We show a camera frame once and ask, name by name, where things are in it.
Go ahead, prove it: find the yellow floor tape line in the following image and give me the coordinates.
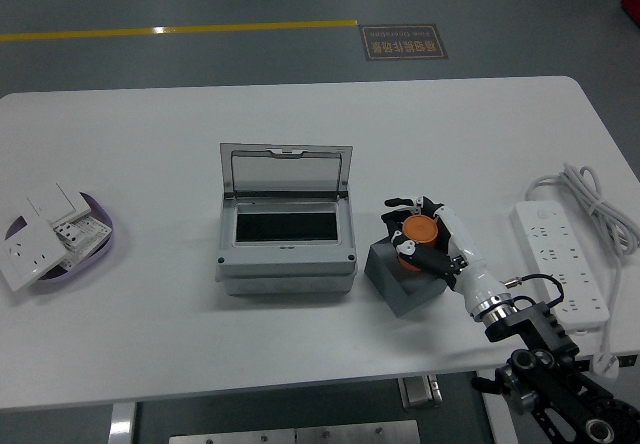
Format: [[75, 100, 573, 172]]
[[0, 17, 359, 44]]

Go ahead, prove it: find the metal base plate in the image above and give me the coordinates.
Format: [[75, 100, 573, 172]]
[[168, 419, 421, 444]]

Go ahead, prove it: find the small white socket module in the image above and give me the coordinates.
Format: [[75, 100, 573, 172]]
[[53, 219, 84, 248]]

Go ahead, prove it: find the white wall socket panel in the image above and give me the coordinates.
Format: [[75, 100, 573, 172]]
[[0, 216, 66, 293]]

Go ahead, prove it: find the white power plug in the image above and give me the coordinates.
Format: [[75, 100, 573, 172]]
[[589, 353, 621, 379]]

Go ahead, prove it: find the white wall switch panel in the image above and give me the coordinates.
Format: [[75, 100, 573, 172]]
[[25, 181, 94, 225]]

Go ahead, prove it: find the grey cube with round hole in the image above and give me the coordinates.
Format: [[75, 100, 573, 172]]
[[363, 236, 450, 319]]

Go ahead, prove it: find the orange cylinder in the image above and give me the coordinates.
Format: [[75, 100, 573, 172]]
[[399, 215, 440, 273]]

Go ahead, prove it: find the white perforated socket insert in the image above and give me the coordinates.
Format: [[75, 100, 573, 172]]
[[62, 213, 112, 270]]

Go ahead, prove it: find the white table leg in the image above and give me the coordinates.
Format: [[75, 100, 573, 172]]
[[474, 371, 519, 444], [107, 402, 137, 444]]

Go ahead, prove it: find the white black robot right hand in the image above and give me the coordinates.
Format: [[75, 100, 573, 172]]
[[380, 194, 504, 315]]

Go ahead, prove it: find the grey under-table bracket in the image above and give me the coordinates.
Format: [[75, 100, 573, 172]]
[[398, 374, 444, 410]]

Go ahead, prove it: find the purple tray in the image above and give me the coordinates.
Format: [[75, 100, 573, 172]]
[[3, 191, 117, 293]]

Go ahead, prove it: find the grey electrical box with lid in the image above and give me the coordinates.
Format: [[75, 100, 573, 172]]
[[214, 142, 359, 298]]

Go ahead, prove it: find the white power strip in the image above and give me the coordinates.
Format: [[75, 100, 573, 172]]
[[509, 199, 611, 335]]

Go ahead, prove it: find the brown floor sign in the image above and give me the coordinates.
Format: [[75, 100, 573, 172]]
[[359, 23, 450, 63]]

